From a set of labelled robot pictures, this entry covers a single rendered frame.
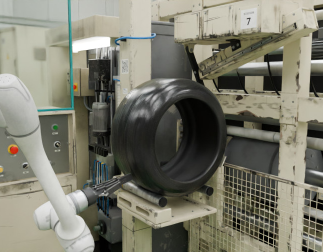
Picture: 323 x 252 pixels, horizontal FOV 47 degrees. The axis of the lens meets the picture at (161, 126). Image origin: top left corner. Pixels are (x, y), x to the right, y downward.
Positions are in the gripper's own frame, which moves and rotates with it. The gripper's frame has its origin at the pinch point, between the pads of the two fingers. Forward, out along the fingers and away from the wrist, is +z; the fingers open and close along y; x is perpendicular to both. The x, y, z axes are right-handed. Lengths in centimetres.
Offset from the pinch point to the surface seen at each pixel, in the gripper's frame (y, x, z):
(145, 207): -3.1, 15.8, 4.9
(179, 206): 2.4, 27.6, 26.1
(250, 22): -30, -54, 61
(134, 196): 12.7, 16.5, 8.1
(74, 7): 958, -148, 421
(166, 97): -11.3, -31.2, 23.5
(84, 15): 964, -120, 448
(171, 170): 14.5, 13.6, 34.1
